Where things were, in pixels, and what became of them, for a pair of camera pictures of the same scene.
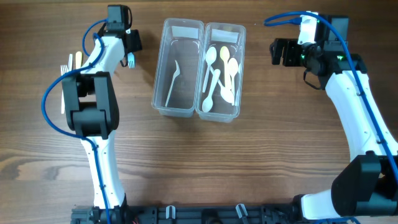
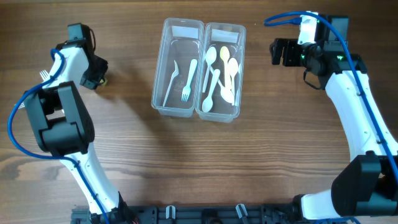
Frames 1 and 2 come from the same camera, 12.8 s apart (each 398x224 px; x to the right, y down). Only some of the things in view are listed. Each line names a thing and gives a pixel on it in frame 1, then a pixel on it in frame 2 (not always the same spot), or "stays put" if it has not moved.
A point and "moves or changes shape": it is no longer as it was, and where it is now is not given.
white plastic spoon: x=210 y=58 stays put
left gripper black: x=138 y=43 -> x=92 y=84
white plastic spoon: x=232 y=66 stays put
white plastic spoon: x=208 y=102 stays put
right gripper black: x=290 y=45 stays put
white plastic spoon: x=226 y=93 stays put
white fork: x=131 y=60 -> x=186 y=89
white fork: x=70 y=61 moves or changes shape
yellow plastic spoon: x=224 y=55 stays put
